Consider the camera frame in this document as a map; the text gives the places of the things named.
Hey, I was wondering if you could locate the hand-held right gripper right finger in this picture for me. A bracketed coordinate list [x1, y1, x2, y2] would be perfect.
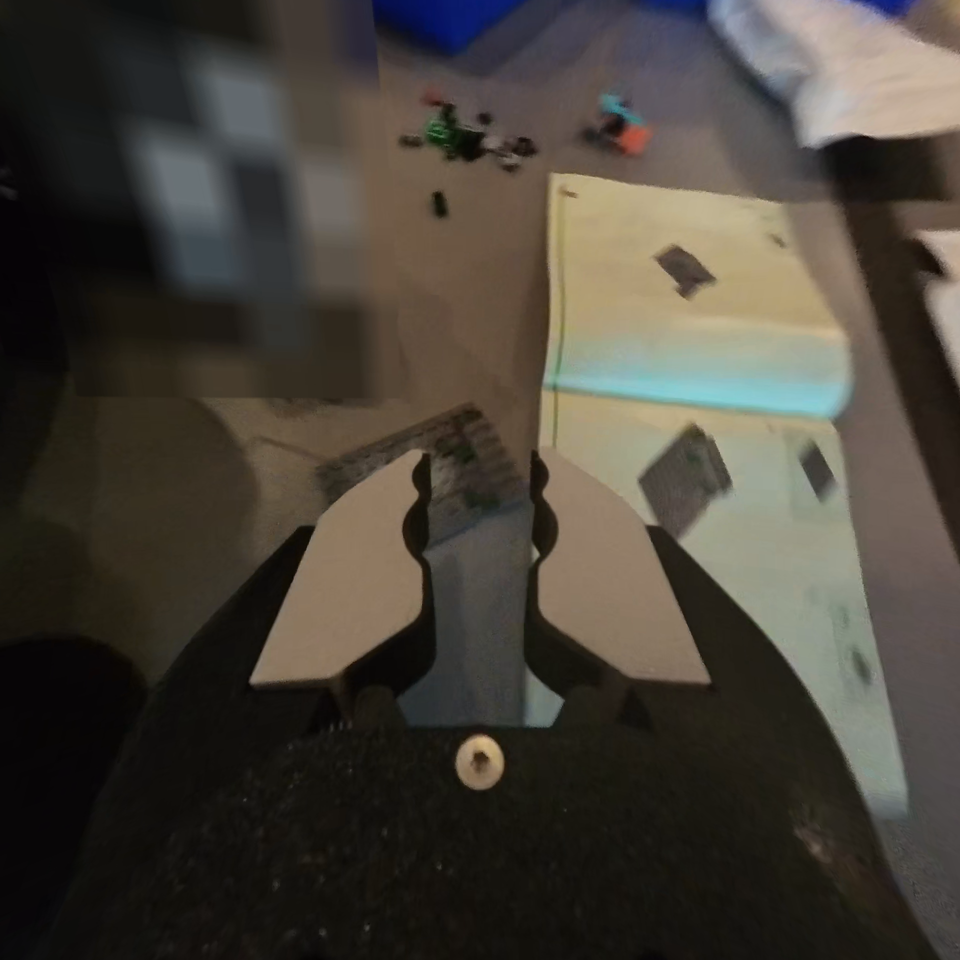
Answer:
[523, 448, 714, 687]

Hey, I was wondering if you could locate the grey desk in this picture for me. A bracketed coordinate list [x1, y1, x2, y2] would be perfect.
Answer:
[0, 0, 960, 960]

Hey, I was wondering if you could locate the blue plastic bin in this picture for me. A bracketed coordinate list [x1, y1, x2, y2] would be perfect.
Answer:
[373, 0, 710, 55]

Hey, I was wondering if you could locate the small orange toy piece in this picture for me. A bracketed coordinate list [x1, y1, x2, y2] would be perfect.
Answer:
[581, 91, 655, 159]

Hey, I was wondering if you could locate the green black brick cluster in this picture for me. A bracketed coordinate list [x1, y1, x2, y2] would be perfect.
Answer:
[399, 93, 489, 162]

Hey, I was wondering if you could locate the white black round brick piece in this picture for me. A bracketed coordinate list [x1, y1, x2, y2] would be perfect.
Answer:
[487, 131, 538, 172]

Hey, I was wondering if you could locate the open instruction booklet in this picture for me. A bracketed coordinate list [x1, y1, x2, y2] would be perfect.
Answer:
[540, 172, 910, 820]

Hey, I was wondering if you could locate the white plastic bag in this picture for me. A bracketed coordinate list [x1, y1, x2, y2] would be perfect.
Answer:
[708, 0, 960, 150]

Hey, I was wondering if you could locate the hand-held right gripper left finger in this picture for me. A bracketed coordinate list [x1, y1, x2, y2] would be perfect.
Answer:
[249, 448, 438, 702]

